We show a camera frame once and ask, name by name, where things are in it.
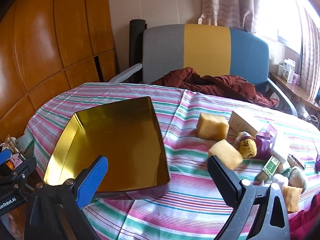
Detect yellow sponge block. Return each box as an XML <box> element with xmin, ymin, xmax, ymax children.
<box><xmin>282</xmin><ymin>186</ymin><xmax>302</xmax><ymax>213</ymax></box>
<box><xmin>196</xmin><ymin>113</ymin><xmax>229</xmax><ymax>141</ymax></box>
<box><xmin>208</xmin><ymin>139</ymin><xmax>243</xmax><ymax>170</ymax></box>

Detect yellow knitted doll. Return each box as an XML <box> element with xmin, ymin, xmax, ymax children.
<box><xmin>234</xmin><ymin>131</ymin><xmax>257</xmax><ymax>159</ymax></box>

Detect beige cardboard box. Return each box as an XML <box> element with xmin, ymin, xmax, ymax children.
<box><xmin>228</xmin><ymin>111</ymin><xmax>265</xmax><ymax>137</ymax></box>

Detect gold metal tin box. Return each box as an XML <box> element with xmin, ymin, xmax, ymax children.
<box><xmin>43</xmin><ymin>96</ymin><xmax>170</xmax><ymax>200</ymax></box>

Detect white foam block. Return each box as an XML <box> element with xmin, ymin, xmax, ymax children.
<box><xmin>270</xmin><ymin>132</ymin><xmax>290</xmax><ymax>164</ymax></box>

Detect person's left hand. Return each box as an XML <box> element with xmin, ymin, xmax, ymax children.
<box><xmin>7</xmin><ymin>213</ymin><xmax>24</xmax><ymax>239</ymax></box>

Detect green plastic basket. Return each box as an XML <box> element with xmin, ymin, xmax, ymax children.
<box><xmin>1</xmin><ymin>134</ymin><xmax>34</xmax><ymax>160</ymax></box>

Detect green small box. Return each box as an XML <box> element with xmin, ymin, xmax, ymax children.
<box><xmin>257</xmin><ymin>155</ymin><xmax>280</xmax><ymax>182</ymax></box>

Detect striped pink green bedsheet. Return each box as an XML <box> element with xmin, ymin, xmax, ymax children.
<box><xmin>25</xmin><ymin>83</ymin><xmax>319</xmax><ymax>239</ymax></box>

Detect white cotton ball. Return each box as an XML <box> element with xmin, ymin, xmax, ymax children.
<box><xmin>272</xmin><ymin>173</ymin><xmax>289</xmax><ymax>190</ymax></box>

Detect red cloth at edge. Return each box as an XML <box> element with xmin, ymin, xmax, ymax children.
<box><xmin>289</xmin><ymin>193</ymin><xmax>319</xmax><ymax>239</ymax></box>

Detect dark red jacket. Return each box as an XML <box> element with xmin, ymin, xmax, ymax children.
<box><xmin>151</xmin><ymin>67</ymin><xmax>279</xmax><ymax>108</ymax></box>

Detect wooden side shelf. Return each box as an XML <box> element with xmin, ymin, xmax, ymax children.
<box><xmin>269</xmin><ymin>72</ymin><xmax>319</xmax><ymax>111</ymax></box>

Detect white boxes on shelf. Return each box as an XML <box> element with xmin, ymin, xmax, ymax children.
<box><xmin>277</xmin><ymin>59</ymin><xmax>300</xmax><ymax>85</ymax></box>

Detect brown wooden wardrobe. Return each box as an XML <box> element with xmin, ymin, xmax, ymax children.
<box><xmin>1</xmin><ymin>0</ymin><xmax>117</xmax><ymax>139</ymax></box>

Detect grey yellow blue chair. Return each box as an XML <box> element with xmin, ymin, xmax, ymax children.
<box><xmin>111</xmin><ymin>24</ymin><xmax>297</xmax><ymax>115</ymax></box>

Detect black rolled mat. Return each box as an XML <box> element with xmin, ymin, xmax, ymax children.
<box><xmin>129</xmin><ymin>19</ymin><xmax>147</xmax><ymax>67</ymax></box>

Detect patterned beige curtain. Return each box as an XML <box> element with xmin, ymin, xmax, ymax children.
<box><xmin>198</xmin><ymin>0</ymin><xmax>319</xmax><ymax>100</ymax></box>

